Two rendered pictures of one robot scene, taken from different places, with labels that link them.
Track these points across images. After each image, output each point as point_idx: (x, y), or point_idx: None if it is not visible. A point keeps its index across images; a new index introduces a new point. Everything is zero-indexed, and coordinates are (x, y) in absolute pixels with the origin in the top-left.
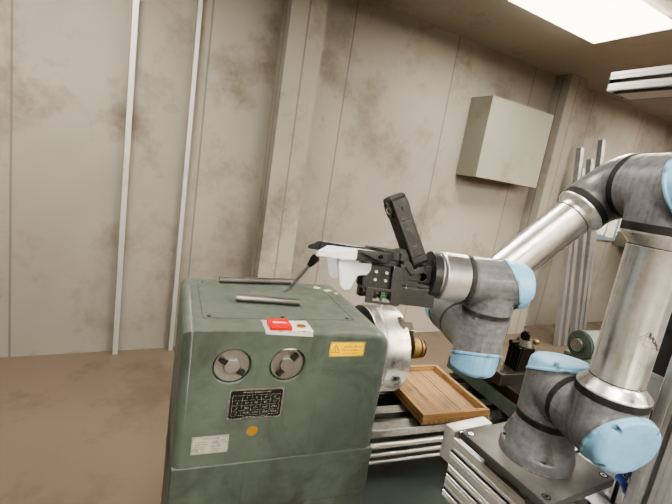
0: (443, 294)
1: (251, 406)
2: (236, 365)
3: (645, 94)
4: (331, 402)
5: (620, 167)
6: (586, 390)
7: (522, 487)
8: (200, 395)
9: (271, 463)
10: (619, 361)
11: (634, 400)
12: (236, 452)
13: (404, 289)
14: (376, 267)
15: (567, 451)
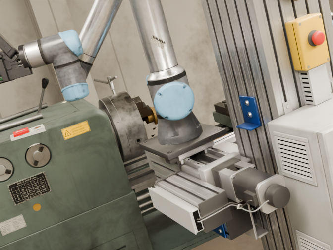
0: (30, 64)
1: (27, 191)
2: (2, 168)
3: None
4: (84, 170)
5: None
6: (147, 82)
7: (160, 154)
8: None
9: (62, 224)
10: (149, 58)
11: (164, 75)
12: (33, 224)
13: (11, 71)
14: None
15: (184, 123)
